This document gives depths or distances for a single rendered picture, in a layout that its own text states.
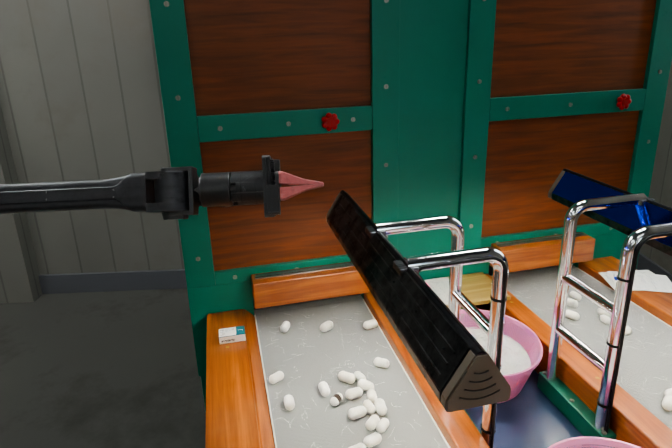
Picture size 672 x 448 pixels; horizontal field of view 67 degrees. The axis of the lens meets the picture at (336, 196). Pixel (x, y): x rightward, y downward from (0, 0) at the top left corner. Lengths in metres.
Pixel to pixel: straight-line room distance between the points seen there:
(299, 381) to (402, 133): 0.65
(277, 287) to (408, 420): 0.46
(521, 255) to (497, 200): 0.17
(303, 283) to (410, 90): 0.55
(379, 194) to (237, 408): 0.62
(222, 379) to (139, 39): 2.13
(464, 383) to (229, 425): 0.55
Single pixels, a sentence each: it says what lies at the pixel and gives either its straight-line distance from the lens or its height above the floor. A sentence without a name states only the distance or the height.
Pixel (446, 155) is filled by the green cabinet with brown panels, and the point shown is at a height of 1.13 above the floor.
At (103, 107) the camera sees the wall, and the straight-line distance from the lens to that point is 3.04.
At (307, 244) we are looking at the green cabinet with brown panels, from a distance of 1.34.
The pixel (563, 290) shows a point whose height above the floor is 0.93.
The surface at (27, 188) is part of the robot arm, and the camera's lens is 0.95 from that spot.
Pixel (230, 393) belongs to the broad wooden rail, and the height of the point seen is 0.76.
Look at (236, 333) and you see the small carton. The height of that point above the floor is 0.78.
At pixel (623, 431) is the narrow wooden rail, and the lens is 1.15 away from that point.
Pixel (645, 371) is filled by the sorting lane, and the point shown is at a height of 0.74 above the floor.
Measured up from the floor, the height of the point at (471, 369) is 1.09.
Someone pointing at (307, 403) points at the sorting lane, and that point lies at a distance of 1.10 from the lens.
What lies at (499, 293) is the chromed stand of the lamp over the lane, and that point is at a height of 1.04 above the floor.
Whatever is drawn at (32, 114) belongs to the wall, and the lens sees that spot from 3.22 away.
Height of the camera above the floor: 1.44
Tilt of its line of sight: 18 degrees down
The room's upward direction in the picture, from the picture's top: 2 degrees counter-clockwise
